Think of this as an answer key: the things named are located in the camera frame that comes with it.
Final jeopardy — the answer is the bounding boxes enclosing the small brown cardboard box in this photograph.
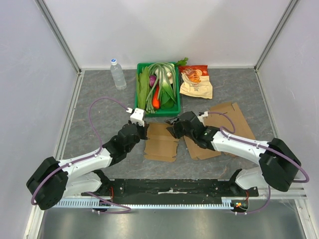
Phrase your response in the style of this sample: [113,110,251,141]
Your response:
[144,122,179,162]

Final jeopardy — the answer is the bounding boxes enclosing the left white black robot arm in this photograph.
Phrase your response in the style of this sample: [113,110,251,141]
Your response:
[26,121,149,210]

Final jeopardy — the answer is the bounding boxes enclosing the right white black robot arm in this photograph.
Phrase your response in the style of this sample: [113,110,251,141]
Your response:
[166,112,301,196]

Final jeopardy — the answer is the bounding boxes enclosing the orange carrot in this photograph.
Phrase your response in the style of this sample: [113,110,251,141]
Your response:
[152,85,160,110]

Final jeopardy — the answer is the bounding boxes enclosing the green bok choy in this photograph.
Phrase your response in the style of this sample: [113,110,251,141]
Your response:
[159,81,176,109]

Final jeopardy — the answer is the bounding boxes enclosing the flat brown cardboard sheet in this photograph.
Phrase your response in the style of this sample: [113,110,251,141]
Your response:
[184,102,255,160]

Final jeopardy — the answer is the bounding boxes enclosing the orange beige snack bag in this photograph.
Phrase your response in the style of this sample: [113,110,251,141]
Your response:
[178,65,213,99]

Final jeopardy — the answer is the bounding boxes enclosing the white mushroom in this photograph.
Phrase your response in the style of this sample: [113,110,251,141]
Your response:
[166,72,172,80]

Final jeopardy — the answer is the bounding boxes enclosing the purple onion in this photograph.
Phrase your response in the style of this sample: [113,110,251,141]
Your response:
[149,75,157,87]

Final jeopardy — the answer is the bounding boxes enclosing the green leafy vegetable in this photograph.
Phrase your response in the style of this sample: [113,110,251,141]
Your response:
[137,67,150,110]

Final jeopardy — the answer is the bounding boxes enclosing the clear plastic water bottle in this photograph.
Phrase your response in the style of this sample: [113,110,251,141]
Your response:
[110,58,127,90]

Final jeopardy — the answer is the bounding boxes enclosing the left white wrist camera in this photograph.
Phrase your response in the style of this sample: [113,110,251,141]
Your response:
[126,108,146,127]

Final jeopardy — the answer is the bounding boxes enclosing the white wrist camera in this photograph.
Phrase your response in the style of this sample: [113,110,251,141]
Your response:
[126,108,146,127]
[198,111,209,119]

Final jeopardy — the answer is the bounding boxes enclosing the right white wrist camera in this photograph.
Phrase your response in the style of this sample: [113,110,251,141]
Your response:
[198,111,209,119]

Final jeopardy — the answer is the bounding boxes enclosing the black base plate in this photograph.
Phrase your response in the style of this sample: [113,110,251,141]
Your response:
[94,179,259,205]

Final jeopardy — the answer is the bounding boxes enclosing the grey slotted cable duct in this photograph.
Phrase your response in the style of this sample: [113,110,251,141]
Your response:
[54,197,234,210]

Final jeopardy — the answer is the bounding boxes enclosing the left aluminium frame post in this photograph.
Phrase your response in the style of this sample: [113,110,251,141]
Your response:
[35,0,82,74]

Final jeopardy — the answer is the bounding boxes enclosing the aluminium frame post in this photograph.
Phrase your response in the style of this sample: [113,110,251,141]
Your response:
[35,0,82,74]
[254,0,300,73]

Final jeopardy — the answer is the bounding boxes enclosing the right aluminium frame post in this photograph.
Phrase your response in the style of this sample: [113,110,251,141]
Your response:
[254,0,300,73]

